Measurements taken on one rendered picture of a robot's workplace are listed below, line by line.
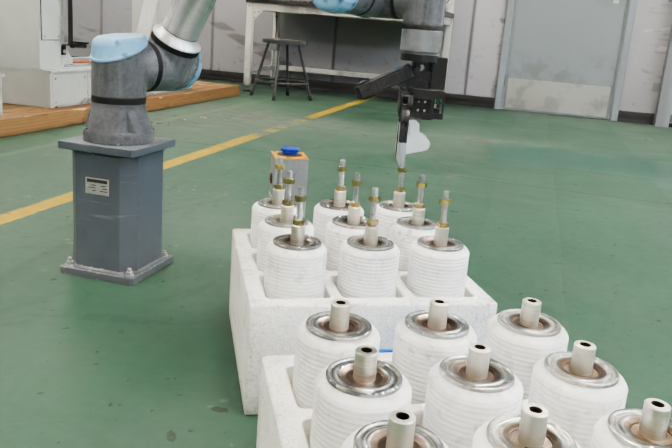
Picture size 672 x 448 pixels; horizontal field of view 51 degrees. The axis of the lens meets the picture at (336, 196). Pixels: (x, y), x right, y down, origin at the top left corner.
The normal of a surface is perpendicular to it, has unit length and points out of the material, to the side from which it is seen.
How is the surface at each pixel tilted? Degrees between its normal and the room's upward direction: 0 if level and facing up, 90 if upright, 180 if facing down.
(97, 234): 90
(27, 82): 90
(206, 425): 0
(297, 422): 0
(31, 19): 90
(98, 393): 0
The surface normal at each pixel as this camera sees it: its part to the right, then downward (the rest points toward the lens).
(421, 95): -0.04, 0.23
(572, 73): -0.27, 0.21
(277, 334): 0.21, 0.25
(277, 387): 0.07, -0.97
